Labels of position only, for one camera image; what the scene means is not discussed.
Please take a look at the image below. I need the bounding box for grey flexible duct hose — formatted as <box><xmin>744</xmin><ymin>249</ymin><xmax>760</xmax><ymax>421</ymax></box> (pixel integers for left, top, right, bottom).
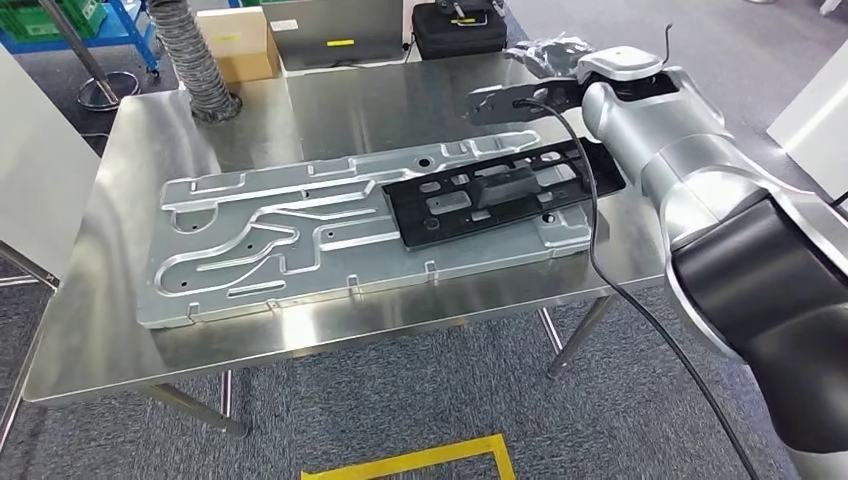
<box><xmin>146</xmin><ymin>0</ymin><xmax>243</xmax><ymax>125</ymax></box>

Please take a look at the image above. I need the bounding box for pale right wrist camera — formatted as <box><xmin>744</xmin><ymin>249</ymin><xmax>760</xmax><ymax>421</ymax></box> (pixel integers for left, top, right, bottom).
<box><xmin>466</xmin><ymin>78</ymin><xmax>586</xmax><ymax>127</ymax></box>

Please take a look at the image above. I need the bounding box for white cabinet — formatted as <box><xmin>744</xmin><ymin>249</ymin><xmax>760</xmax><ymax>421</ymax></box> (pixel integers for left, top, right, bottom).
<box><xmin>0</xmin><ymin>46</ymin><xmax>102</xmax><ymax>280</ymax></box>

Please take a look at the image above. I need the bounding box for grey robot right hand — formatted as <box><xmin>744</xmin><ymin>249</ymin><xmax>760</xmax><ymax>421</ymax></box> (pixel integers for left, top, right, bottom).
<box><xmin>504</xmin><ymin>33</ymin><xmax>594</xmax><ymax>77</ymax></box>

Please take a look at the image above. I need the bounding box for black carrying case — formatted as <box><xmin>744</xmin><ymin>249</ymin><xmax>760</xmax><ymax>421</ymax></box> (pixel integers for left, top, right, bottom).
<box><xmin>411</xmin><ymin>3</ymin><xmax>509</xmax><ymax>62</ymax></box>

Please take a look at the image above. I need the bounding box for white wall panel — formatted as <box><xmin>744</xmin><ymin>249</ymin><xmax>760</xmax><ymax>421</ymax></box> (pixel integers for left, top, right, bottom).
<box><xmin>767</xmin><ymin>56</ymin><xmax>848</xmax><ymax>200</ymax></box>

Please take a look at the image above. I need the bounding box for stamped metal plate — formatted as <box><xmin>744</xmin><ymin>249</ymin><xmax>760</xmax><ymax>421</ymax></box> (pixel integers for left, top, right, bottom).
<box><xmin>135</xmin><ymin>130</ymin><xmax>596</xmax><ymax>331</ymax></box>

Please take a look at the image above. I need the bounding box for blue metal cart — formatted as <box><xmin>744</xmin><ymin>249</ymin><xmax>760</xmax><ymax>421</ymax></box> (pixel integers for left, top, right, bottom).
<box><xmin>0</xmin><ymin>0</ymin><xmax>162</xmax><ymax>75</ymax></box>

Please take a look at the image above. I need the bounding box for yellow floor tape square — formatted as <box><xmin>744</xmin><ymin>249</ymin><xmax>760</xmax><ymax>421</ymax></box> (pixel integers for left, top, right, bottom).
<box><xmin>301</xmin><ymin>433</ymin><xmax>518</xmax><ymax>480</ymax></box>

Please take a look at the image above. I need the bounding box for black plastic panel part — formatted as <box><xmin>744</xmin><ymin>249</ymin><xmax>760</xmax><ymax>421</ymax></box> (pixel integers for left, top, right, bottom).
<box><xmin>382</xmin><ymin>137</ymin><xmax>627</xmax><ymax>252</ymax></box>

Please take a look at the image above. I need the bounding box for green plastic crate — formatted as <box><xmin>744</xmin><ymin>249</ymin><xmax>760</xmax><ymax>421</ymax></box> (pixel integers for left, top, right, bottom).
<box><xmin>0</xmin><ymin>0</ymin><xmax>107</xmax><ymax>42</ymax></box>

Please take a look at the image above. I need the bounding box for stanchion with round base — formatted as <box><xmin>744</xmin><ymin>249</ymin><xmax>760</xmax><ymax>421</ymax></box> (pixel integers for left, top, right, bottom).
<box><xmin>36</xmin><ymin>0</ymin><xmax>142</xmax><ymax>113</ymax></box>

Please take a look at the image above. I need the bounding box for steel workbench table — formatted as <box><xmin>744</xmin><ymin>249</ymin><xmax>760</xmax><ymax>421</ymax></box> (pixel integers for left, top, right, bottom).
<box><xmin>23</xmin><ymin>52</ymin><xmax>670</xmax><ymax>440</ymax></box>

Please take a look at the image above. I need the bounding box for cardboard box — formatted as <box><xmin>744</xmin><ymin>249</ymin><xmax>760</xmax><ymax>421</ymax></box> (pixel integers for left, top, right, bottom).
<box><xmin>195</xmin><ymin>6</ymin><xmax>283</xmax><ymax>85</ymax></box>

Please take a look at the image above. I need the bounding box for black and yellow tool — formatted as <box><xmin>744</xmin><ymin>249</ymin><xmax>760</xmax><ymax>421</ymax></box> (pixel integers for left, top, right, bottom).
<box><xmin>433</xmin><ymin>0</ymin><xmax>508</xmax><ymax>28</ymax></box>

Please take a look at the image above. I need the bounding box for black camera cable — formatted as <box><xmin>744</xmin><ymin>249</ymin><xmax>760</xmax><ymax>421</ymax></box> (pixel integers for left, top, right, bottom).
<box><xmin>513</xmin><ymin>97</ymin><xmax>763</xmax><ymax>480</ymax></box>

